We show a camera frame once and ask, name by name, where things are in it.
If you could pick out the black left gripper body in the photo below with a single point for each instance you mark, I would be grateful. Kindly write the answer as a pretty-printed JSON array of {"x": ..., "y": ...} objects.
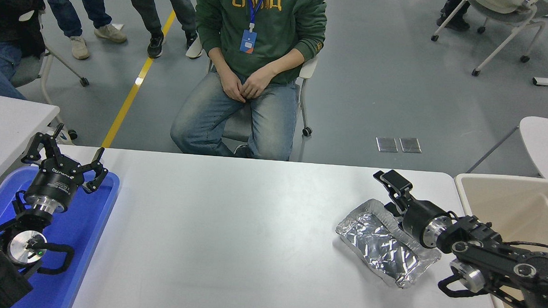
[{"x": 55, "y": 181}]

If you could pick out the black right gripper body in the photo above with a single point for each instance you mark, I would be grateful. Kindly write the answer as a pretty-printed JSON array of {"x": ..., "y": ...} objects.
[{"x": 417, "y": 218}]

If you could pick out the silver foil tray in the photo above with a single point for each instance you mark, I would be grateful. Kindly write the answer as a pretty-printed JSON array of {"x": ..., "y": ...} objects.
[{"x": 376, "y": 246}]

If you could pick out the person's left forearm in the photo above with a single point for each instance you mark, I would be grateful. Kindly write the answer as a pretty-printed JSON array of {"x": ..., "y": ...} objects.
[{"x": 287, "y": 64}]

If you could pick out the person's right forearm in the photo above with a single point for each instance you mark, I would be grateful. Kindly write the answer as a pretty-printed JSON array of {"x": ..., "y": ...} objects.
[{"x": 220, "y": 61}]

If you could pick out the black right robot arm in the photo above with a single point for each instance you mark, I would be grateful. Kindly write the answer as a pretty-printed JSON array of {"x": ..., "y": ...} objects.
[{"x": 505, "y": 261}]

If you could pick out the person's right hand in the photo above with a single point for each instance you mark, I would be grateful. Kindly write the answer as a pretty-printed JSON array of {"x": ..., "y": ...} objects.
[{"x": 234, "y": 87}]

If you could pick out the person's left hand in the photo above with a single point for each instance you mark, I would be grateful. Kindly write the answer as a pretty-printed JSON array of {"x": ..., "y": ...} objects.
[{"x": 261, "y": 83}]

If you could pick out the metal floor socket plate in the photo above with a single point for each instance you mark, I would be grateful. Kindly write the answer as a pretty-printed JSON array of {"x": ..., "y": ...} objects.
[
  {"x": 387, "y": 144},
  {"x": 410, "y": 144}
]

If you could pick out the white side table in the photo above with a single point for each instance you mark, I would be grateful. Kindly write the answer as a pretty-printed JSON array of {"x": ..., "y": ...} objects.
[{"x": 7, "y": 124}]

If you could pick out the blue plastic tray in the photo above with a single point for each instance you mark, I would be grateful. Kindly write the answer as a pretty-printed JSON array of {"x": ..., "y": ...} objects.
[{"x": 81, "y": 229}]

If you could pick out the grey wheeled chair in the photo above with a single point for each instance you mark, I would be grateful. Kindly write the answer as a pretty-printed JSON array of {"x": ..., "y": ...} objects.
[
  {"x": 28, "y": 71},
  {"x": 507, "y": 9}
]

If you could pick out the large pale plastic bin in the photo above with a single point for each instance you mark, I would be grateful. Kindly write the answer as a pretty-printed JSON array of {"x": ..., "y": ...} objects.
[{"x": 508, "y": 201}]

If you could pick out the grey chair with white armrests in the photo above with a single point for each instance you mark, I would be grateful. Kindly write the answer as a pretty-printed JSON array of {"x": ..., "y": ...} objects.
[{"x": 309, "y": 66}]

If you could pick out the person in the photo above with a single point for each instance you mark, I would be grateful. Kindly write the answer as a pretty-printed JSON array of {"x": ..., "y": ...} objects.
[
  {"x": 7, "y": 3},
  {"x": 144, "y": 5},
  {"x": 280, "y": 20},
  {"x": 453, "y": 18},
  {"x": 63, "y": 1}
]

